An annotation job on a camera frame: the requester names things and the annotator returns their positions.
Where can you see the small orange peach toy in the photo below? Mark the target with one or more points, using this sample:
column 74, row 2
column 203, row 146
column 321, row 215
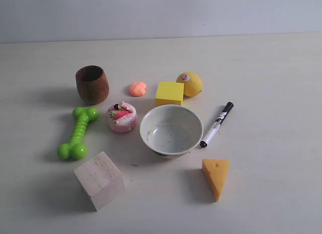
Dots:
column 137, row 89

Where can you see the green plastic bone toy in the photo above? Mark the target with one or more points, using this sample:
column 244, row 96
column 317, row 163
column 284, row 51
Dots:
column 75, row 148

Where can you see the white speckled ceramic bowl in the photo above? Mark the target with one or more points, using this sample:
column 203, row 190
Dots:
column 171, row 130

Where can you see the yellow lemon with sticker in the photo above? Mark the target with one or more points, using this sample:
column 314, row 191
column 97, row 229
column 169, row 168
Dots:
column 193, row 84

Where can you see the yellow foam cube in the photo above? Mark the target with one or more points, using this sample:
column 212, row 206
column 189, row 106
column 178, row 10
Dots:
column 169, row 93

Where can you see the black and white marker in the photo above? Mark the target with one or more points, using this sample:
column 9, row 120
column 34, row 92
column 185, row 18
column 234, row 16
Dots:
column 207, row 137

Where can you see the light wooden block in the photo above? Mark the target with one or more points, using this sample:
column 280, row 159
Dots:
column 100, row 179

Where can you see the pink strawberry cake toy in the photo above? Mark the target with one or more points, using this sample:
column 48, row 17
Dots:
column 122, row 117

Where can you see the brown wooden cup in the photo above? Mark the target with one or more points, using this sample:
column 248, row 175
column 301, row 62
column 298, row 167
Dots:
column 92, row 84

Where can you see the yellow cheese wedge toy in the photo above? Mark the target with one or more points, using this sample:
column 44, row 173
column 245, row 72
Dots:
column 215, row 172

